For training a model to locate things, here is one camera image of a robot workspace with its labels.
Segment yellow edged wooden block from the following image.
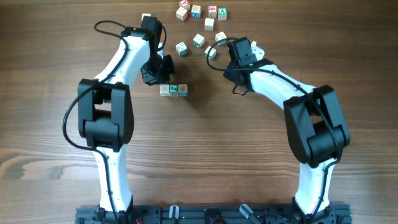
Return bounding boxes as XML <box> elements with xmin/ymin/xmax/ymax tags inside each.
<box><xmin>159</xmin><ymin>84</ymin><xmax>170</xmax><ymax>96</ymax></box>

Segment green letter J block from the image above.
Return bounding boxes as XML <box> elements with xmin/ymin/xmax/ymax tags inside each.
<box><xmin>169</xmin><ymin>85</ymin><xmax>178</xmax><ymax>96</ymax></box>

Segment blue edged picture block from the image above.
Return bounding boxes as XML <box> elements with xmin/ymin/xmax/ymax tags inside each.
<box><xmin>178</xmin><ymin>84</ymin><xmax>188</xmax><ymax>97</ymax></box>

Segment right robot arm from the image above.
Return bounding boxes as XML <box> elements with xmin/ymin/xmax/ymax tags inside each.
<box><xmin>224</xmin><ymin>37</ymin><xmax>350</xmax><ymax>223</ymax></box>

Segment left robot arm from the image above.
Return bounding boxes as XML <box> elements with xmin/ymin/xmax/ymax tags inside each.
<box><xmin>75</xmin><ymin>16</ymin><xmax>174</xmax><ymax>223</ymax></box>

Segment green edged block lower left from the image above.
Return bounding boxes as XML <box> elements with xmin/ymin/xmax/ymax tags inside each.
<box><xmin>175</xmin><ymin>42</ymin><xmax>188</xmax><ymax>57</ymax></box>

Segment green edged block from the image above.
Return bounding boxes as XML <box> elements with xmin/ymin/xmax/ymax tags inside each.
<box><xmin>204</xmin><ymin>46</ymin><xmax>216</xmax><ymax>60</ymax></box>
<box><xmin>193</xmin><ymin>34</ymin><xmax>205</xmax><ymax>48</ymax></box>
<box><xmin>215</xmin><ymin>32</ymin><xmax>228</xmax><ymax>45</ymax></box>
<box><xmin>175</xmin><ymin>42</ymin><xmax>188</xmax><ymax>57</ymax></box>

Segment green edged block lower right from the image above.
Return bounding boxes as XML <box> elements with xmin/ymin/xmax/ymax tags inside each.
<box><xmin>204</xmin><ymin>46</ymin><xmax>216</xmax><ymax>60</ymax></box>

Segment green edged block middle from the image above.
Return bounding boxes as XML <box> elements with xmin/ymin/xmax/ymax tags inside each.
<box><xmin>193</xmin><ymin>34</ymin><xmax>205</xmax><ymax>48</ymax></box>

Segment plain wooden block far left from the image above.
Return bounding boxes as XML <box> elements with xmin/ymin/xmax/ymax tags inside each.
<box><xmin>141</xmin><ymin>13</ymin><xmax>151</xmax><ymax>20</ymax></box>

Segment plain wooden block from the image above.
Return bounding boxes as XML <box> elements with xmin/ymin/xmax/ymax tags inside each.
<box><xmin>205</xmin><ymin>18</ymin><xmax>215</xmax><ymax>31</ymax></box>
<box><xmin>141</xmin><ymin>13</ymin><xmax>151</xmax><ymax>20</ymax></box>

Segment plain wooden block centre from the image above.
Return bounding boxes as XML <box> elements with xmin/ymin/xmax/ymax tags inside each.
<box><xmin>205</xmin><ymin>18</ymin><xmax>215</xmax><ymax>31</ymax></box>

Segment red edged wooden block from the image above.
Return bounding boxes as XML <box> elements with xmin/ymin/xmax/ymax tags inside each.
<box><xmin>176</xmin><ymin>7</ymin><xmax>188</xmax><ymax>21</ymax></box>

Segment green letter A block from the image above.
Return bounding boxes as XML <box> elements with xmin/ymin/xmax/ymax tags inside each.
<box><xmin>218</xmin><ymin>7</ymin><xmax>228</xmax><ymax>20</ymax></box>

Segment red number 6 block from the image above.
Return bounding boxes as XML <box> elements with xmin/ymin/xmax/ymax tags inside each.
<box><xmin>208</xmin><ymin>5</ymin><xmax>218</xmax><ymax>18</ymax></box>

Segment blue X letter block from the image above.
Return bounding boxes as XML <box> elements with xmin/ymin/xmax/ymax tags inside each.
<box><xmin>191</xmin><ymin>5</ymin><xmax>201</xmax><ymax>19</ymax></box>

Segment red letter block top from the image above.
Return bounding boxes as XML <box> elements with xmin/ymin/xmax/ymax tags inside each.
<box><xmin>179</xmin><ymin>0</ymin><xmax>190</xmax><ymax>11</ymax></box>

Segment right black cable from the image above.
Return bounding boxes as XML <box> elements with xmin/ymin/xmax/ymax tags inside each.
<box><xmin>206</xmin><ymin>37</ymin><xmax>341</xmax><ymax>223</ymax></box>

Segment black cable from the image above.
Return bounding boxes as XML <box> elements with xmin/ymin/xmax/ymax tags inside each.
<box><xmin>62</xmin><ymin>20</ymin><xmax>167</xmax><ymax>223</ymax></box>
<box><xmin>206</xmin><ymin>37</ymin><xmax>341</xmax><ymax>223</ymax></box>

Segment left black cable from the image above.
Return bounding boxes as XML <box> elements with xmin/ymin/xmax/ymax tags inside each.
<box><xmin>62</xmin><ymin>20</ymin><xmax>167</xmax><ymax>223</ymax></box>

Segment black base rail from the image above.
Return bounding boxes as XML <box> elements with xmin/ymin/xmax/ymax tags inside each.
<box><xmin>75</xmin><ymin>203</ymin><xmax>353</xmax><ymax>224</ymax></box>

